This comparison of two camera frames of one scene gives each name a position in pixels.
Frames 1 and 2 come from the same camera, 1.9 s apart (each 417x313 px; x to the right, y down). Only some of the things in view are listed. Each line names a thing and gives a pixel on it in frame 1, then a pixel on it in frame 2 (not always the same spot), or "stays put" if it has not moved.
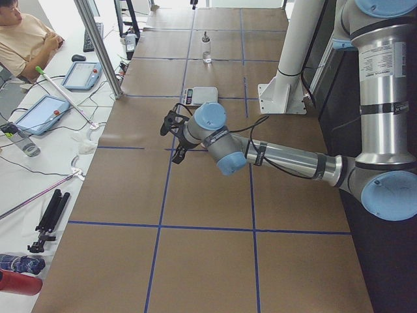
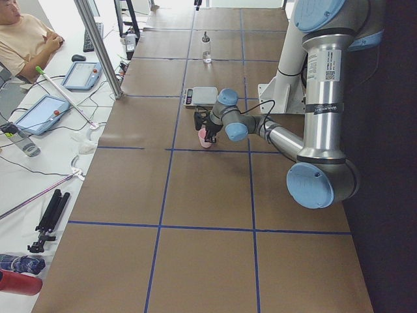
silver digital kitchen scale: x=200 y=95 stays put
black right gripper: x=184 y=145 -> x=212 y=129
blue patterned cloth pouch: x=28 y=264 stays put
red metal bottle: x=20 y=283 stays put
